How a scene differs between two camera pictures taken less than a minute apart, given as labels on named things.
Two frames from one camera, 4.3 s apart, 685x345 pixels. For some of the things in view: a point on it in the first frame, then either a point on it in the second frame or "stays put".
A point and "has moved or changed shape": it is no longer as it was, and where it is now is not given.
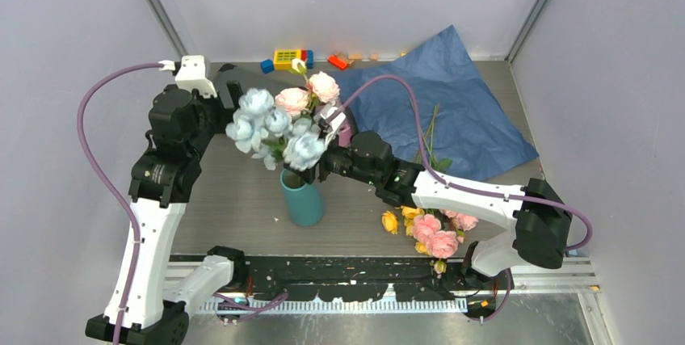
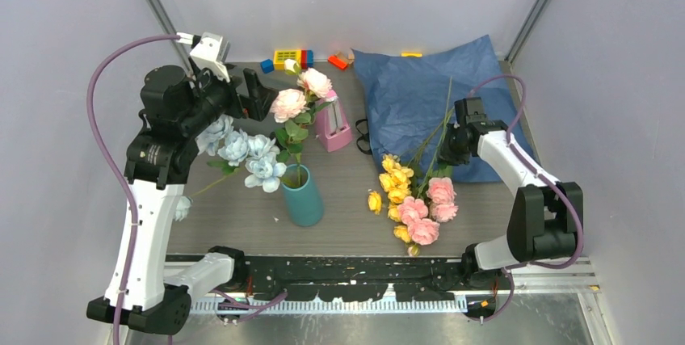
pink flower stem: x=426 y=228 has moved or changed shape
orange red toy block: x=337 y=61 stays put
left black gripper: x=226 y=115 stays put
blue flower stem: x=270 y=134 → x=236 y=148
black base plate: x=333 y=277 stays put
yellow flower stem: x=389 y=219 has moved or changed shape
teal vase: x=305 y=200 stays put
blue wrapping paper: x=464 y=128 has moved or changed shape
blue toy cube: x=266 y=65 stays put
